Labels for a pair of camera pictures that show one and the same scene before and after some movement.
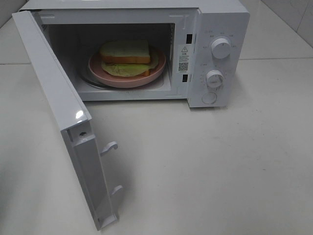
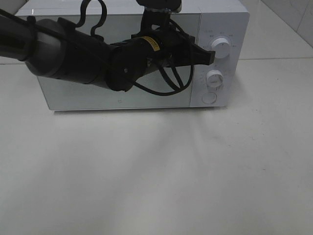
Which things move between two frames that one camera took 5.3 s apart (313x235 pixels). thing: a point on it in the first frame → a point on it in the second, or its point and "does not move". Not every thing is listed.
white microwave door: (73, 117) → (64, 95)
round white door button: (209, 98) does not move
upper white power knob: (221, 48) does not move
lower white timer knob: (214, 79) does not move
